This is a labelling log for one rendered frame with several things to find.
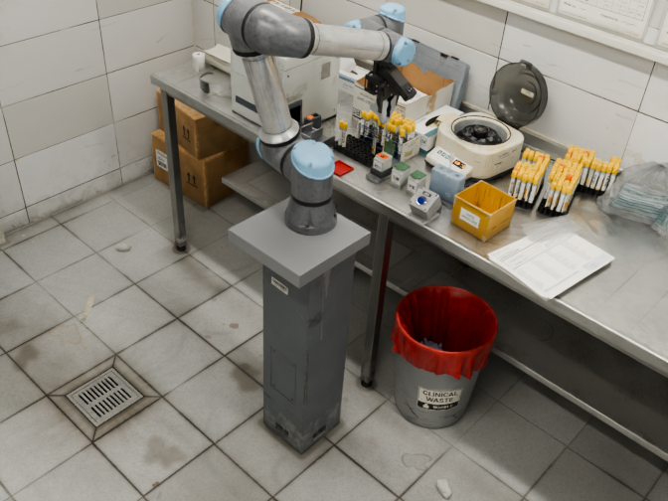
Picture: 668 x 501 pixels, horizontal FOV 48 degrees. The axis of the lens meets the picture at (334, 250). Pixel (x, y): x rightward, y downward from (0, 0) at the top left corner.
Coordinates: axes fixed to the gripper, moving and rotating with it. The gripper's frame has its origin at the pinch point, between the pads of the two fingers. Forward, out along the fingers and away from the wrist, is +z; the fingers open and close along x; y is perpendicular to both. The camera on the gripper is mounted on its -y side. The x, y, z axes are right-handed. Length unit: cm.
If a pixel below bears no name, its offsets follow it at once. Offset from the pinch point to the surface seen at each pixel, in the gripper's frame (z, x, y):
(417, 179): 14.6, 0.0, -14.6
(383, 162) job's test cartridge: 13.6, 1.7, -2.0
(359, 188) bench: 20.6, 10.3, -0.3
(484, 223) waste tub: 14.1, 3.8, -42.8
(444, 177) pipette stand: 11.7, -3.8, -22.2
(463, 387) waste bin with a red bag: 84, 0, -47
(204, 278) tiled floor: 108, 14, 81
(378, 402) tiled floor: 108, 10, -19
